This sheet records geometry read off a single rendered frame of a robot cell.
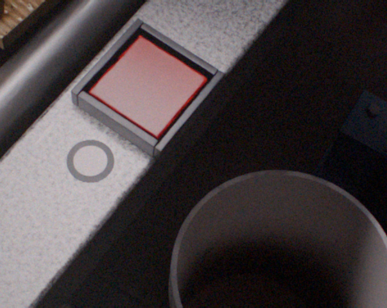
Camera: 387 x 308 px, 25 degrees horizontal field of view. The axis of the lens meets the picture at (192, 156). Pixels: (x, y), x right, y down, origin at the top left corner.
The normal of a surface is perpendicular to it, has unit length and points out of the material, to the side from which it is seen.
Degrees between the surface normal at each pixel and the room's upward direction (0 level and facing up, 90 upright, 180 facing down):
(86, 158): 0
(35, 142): 0
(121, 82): 0
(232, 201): 87
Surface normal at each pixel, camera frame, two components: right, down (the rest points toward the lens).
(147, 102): 0.07, -0.44
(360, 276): -0.94, 0.24
